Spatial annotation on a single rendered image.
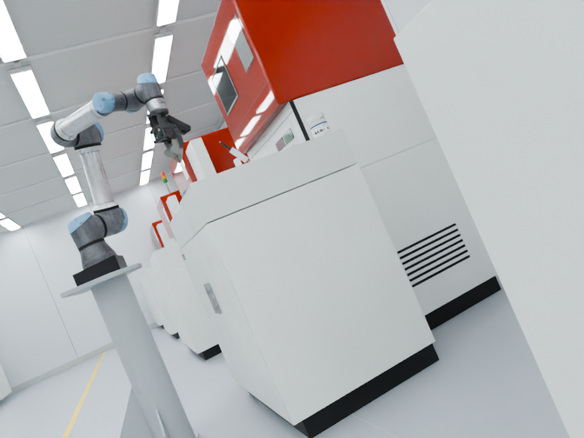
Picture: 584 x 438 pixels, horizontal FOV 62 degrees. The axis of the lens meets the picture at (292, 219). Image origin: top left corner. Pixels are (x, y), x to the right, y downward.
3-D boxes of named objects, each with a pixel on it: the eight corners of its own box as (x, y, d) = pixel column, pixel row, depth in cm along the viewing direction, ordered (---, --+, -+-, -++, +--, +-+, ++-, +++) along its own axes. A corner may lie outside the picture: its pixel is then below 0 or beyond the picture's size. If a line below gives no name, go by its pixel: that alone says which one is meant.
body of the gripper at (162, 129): (154, 145, 190) (142, 116, 190) (170, 143, 197) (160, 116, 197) (166, 137, 186) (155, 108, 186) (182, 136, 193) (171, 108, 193)
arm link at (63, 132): (32, 128, 208) (97, 83, 180) (56, 125, 217) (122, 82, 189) (43, 154, 209) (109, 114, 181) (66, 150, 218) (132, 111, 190)
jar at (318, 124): (328, 137, 197) (318, 116, 197) (335, 132, 190) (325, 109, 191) (313, 143, 195) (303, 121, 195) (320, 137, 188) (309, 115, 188)
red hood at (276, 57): (341, 119, 322) (305, 36, 323) (408, 62, 245) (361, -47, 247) (238, 155, 295) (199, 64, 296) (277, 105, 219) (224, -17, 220)
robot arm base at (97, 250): (82, 270, 207) (71, 249, 207) (86, 272, 221) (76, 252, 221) (116, 254, 211) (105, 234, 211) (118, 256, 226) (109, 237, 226)
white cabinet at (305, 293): (341, 341, 276) (282, 208, 278) (444, 361, 186) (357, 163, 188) (238, 397, 254) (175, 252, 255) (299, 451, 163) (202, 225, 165)
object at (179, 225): (196, 242, 253) (186, 217, 254) (215, 227, 202) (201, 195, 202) (179, 249, 250) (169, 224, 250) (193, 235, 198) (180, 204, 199)
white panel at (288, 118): (276, 212, 297) (250, 151, 298) (328, 181, 221) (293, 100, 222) (272, 214, 296) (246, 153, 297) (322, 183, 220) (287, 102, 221)
